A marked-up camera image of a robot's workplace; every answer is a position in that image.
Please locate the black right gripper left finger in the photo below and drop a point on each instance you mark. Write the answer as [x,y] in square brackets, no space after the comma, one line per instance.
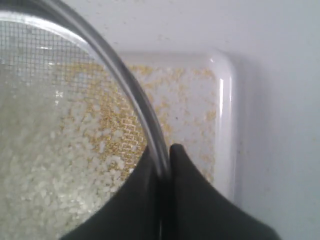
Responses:
[131,214]

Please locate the yellow millet grains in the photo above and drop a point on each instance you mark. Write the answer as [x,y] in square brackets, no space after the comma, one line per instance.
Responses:
[103,113]

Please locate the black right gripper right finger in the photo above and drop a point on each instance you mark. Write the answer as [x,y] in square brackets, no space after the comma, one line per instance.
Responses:
[197,211]

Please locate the white rice grains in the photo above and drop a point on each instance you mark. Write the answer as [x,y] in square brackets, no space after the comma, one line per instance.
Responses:
[48,183]

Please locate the white rectangular plastic tray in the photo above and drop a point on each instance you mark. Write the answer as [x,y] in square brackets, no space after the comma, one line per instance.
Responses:
[225,112]

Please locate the round stainless steel sieve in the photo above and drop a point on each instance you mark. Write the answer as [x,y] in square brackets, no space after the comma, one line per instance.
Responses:
[42,34]

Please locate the spilled yellow grains on table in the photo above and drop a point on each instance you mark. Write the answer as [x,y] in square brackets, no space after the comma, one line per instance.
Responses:
[274,46]

